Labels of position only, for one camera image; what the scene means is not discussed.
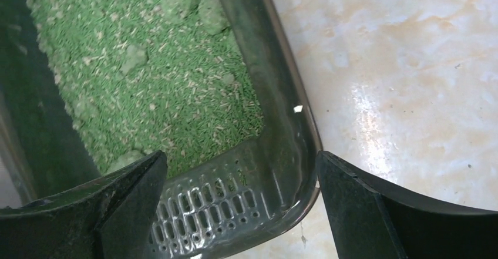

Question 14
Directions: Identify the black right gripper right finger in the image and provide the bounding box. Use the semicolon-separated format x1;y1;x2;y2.
317;151;497;258

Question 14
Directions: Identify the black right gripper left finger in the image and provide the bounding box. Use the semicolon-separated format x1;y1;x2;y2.
1;151;167;258

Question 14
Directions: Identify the dark grey litter box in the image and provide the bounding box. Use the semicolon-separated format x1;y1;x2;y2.
1;0;321;258

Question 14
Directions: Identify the green cat litter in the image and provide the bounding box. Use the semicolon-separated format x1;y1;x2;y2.
27;0;263;176

